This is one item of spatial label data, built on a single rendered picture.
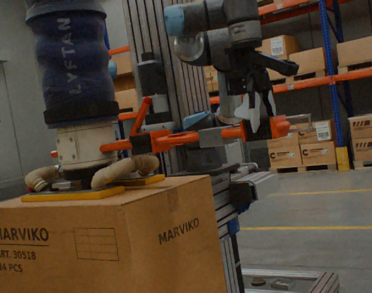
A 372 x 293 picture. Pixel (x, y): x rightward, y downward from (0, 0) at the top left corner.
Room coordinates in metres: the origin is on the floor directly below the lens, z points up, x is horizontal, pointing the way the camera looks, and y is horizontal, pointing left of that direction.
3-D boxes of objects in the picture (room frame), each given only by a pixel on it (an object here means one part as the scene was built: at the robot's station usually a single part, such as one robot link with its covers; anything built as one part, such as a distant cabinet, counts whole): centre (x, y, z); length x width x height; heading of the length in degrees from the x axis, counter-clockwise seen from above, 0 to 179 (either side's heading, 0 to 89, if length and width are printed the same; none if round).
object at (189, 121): (1.95, -0.09, 1.20); 0.13 x 0.12 x 0.14; 88
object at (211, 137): (1.20, -0.09, 1.19); 0.07 x 0.07 x 0.04; 54
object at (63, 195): (1.39, 0.34, 1.10); 0.34 x 0.10 x 0.05; 54
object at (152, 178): (1.55, 0.23, 1.10); 0.34 x 0.10 x 0.05; 54
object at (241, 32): (1.13, -0.19, 1.42); 0.08 x 0.08 x 0.05
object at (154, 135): (1.32, 0.08, 1.20); 0.10 x 0.08 x 0.06; 144
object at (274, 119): (1.11, -0.20, 1.20); 0.08 x 0.07 x 0.05; 54
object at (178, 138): (1.45, 0.06, 1.20); 0.93 x 0.30 x 0.04; 54
